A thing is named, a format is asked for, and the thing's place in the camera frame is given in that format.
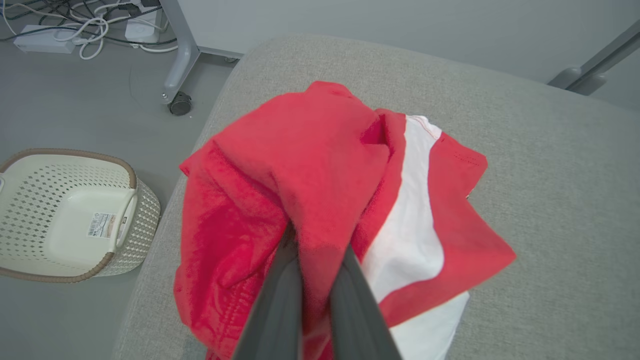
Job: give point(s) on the red t-shirt with white sleeves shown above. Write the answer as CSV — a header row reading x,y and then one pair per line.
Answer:
x,y
300,165

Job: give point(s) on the black caster wheel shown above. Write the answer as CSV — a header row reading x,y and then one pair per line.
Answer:
x,y
180,104

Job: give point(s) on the grey partition post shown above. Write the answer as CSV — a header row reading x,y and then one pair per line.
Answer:
x,y
585,80

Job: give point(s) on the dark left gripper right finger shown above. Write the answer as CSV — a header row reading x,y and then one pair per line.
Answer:
x,y
355,320

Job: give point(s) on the grey metal table leg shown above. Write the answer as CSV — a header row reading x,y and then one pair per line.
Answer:
x,y
186,50

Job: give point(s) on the white power adapter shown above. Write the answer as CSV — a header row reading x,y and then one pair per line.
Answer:
x,y
142,30

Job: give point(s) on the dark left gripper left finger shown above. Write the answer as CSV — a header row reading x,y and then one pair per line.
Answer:
x,y
277,310

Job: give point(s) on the white power strip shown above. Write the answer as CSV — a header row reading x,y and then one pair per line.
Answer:
x,y
40,42

